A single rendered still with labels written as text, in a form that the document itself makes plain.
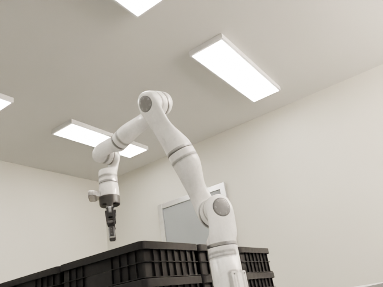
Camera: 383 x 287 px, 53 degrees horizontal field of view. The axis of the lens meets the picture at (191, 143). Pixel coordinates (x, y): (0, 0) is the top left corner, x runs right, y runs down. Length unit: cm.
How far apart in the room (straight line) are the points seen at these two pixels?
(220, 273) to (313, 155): 342
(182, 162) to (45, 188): 445
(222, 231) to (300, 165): 337
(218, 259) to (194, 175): 27
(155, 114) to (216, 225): 41
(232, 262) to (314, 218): 324
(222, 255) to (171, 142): 38
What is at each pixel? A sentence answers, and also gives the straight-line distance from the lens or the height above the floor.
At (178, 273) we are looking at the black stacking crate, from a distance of 133.
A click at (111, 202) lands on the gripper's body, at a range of 143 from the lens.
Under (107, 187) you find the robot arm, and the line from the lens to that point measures 144.
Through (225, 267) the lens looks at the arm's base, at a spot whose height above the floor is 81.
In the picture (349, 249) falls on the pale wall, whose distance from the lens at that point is 427.
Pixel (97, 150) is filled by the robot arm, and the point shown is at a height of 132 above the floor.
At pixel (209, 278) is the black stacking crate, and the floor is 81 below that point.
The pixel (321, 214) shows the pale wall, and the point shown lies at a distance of 436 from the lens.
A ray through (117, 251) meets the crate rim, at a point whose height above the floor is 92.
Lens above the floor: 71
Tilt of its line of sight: 23 degrees up
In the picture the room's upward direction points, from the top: 10 degrees counter-clockwise
